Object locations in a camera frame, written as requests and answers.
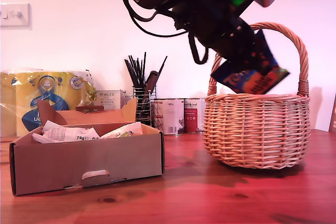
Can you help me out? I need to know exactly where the chrome wire utensil holder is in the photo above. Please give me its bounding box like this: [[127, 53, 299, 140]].
[[132, 84, 158, 127]]

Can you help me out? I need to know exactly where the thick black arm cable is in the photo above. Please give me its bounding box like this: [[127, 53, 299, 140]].
[[188, 34, 209, 65]]

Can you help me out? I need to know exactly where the woven wicker basket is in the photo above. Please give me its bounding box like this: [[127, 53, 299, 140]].
[[203, 22, 312, 170]]

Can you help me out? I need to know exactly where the dark brown wooden utensil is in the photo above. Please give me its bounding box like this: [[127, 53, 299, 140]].
[[144, 70, 160, 109]]

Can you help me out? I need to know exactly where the white Porlex box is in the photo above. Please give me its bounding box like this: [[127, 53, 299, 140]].
[[94, 89, 127, 112]]

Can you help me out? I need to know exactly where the red label tin can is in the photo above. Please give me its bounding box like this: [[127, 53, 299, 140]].
[[183, 98, 207, 134]]

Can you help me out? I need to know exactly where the white light switch plate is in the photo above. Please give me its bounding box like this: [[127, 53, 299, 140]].
[[0, 3, 31, 28]]

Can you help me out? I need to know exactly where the brown cardboard box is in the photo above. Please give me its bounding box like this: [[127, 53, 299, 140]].
[[9, 97, 165, 196]]

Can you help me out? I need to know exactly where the red and white egg bag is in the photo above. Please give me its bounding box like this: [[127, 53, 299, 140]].
[[101, 122, 144, 139]]

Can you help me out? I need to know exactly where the blue orange chocolate egg bag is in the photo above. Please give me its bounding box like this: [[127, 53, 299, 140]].
[[211, 29, 291, 95]]

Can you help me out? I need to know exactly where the yellow paper towel pack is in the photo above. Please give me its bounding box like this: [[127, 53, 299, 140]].
[[0, 68, 98, 138]]

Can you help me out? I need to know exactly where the black chopstick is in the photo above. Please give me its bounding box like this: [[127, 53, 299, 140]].
[[141, 51, 147, 88], [128, 55, 141, 88], [124, 59, 137, 88], [153, 56, 168, 86], [135, 58, 144, 88]]

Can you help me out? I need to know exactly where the white label tin can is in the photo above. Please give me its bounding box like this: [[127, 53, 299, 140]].
[[153, 98, 185, 137]]

